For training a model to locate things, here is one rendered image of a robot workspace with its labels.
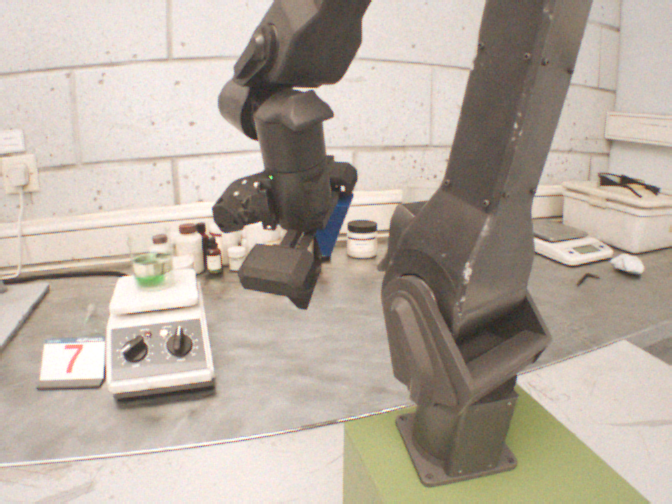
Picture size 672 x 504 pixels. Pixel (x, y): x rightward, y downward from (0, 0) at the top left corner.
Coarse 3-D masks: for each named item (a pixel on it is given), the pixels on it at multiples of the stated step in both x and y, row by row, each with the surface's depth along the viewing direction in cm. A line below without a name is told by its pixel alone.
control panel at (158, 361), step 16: (192, 320) 52; (112, 336) 48; (128, 336) 49; (144, 336) 49; (160, 336) 50; (192, 336) 51; (112, 352) 47; (160, 352) 48; (192, 352) 49; (112, 368) 45; (128, 368) 46; (144, 368) 46; (160, 368) 47; (176, 368) 47; (192, 368) 48
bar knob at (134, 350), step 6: (138, 336) 47; (126, 342) 48; (132, 342) 46; (138, 342) 47; (144, 342) 48; (126, 348) 46; (132, 348) 46; (138, 348) 47; (144, 348) 48; (126, 354) 46; (132, 354) 47; (138, 354) 47; (144, 354) 47; (132, 360) 46; (138, 360) 47
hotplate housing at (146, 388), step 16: (112, 320) 50; (128, 320) 50; (144, 320) 51; (160, 320) 51; (176, 320) 52; (208, 352) 50; (208, 368) 48; (112, 384) 45; (128, 384) 45; (144, 384) 46; (160, 384) 46; (176, 384) 47; (192, 384) 48; (208, 384) 49
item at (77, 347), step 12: (48, 348) 49; (60, 348) 50; (72, 348) 50; (84, 348) 50; (96, 348) 51; (48, 360) 49; (60, 360) 49; (72, 360) 49; (84, 360) 50; (96, 360) 50; (48, 372) 48; (60, 372) 48; (72, 372) 48; (84, 372) 49; (96, 372) 49
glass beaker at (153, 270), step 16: (160, 224) 58; (128, 240) 53; (144, 240) 52; (160, 240) 53; (144, 256) 53; (160, 256) 54; (144, 272) 53; (160, 272) 54; (144, 288) 54; (160, 288) 55
